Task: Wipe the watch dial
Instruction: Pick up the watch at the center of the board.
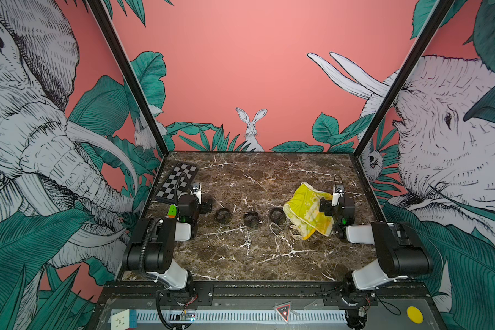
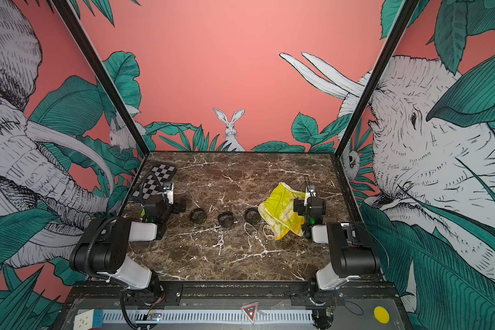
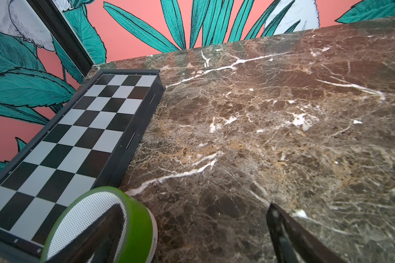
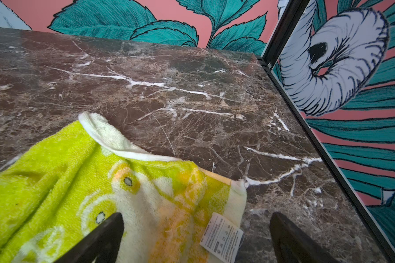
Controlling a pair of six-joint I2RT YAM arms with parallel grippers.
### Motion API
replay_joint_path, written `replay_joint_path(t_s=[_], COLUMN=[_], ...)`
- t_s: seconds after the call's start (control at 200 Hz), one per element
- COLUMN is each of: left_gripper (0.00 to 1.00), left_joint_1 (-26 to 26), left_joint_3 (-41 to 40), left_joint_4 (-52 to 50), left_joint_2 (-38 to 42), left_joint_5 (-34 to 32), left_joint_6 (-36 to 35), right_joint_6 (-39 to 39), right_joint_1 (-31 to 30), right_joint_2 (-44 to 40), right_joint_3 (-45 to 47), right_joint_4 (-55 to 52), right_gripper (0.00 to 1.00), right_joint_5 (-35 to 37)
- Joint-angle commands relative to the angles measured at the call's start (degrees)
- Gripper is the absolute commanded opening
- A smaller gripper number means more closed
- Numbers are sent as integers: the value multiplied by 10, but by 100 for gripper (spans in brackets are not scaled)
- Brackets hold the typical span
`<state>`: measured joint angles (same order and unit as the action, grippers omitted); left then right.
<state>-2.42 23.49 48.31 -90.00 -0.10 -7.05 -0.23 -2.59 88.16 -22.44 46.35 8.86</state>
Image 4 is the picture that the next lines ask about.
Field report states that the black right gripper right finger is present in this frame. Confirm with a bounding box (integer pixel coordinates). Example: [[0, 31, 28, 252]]
[[269, 212, 337, 263]]

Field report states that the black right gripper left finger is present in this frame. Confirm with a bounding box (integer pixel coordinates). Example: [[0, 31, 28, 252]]
[[56, 213, 124, 263]]

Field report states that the yellow green patterned towel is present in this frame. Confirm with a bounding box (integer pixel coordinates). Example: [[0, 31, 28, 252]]
[[0, 112, 247, 263]]

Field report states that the black right frame post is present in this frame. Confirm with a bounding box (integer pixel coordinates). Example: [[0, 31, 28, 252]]
[[264, 1, 395, 262]]

